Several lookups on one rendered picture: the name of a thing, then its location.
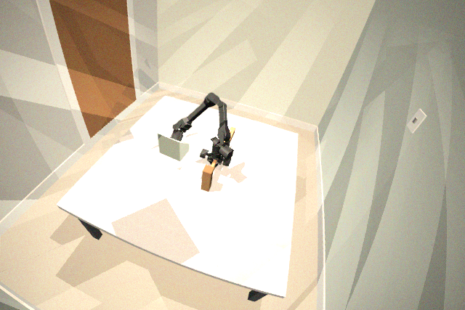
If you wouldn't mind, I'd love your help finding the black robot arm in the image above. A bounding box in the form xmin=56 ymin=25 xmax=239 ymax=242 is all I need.
xmin=170 ymin=92 xmax=234 ymax=160

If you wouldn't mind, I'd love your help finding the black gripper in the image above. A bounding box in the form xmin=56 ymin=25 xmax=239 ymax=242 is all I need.
xmin=199 ymin=149 xmax=231 ymax=168

